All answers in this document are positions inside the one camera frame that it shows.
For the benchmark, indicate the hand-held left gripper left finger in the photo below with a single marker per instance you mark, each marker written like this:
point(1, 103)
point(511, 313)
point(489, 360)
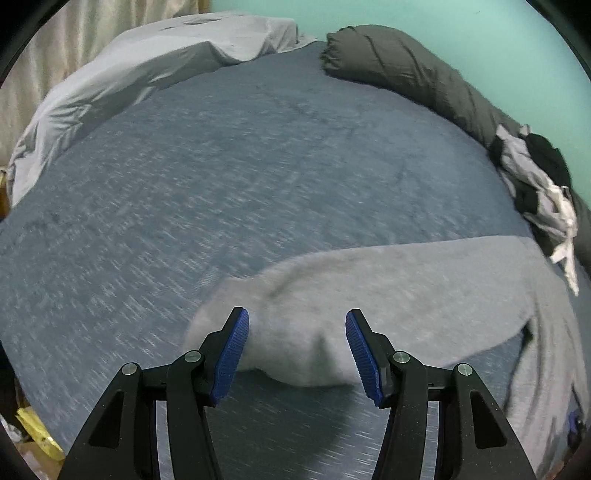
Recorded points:
point(231, 357)

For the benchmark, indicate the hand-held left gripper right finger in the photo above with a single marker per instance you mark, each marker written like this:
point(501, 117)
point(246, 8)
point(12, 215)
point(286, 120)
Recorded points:
point(364, 362)

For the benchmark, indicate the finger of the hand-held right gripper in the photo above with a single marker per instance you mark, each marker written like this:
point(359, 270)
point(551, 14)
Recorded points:
point(575, 424)

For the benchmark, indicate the heather grey sweatshirt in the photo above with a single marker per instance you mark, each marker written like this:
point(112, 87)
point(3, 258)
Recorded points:
point(392, 295)

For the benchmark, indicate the pile of white black clothes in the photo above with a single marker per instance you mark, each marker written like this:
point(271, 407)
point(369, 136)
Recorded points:
point(567, 217)

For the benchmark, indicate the black and white clothes pile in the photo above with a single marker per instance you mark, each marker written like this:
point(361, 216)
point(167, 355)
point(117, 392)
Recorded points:
point(521, 161)

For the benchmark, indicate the blue-grey bed cover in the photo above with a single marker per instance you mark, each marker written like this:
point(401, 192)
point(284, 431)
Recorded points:
point(231, 184)

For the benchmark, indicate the yellow bag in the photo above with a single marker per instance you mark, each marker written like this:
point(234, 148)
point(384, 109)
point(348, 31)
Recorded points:
point(39, 434)

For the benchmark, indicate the black garment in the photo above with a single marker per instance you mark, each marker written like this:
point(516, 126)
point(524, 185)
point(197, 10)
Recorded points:
point(526, 201)
point(551, 157)

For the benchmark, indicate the dark grey rolled duvet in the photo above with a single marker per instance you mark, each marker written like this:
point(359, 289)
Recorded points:
point(415, 74)

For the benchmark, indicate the light grey bed sheet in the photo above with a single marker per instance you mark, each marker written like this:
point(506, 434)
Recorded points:
point(129, 78)

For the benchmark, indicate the beige curtain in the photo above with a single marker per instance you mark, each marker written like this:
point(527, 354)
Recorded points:
point(55, 41)

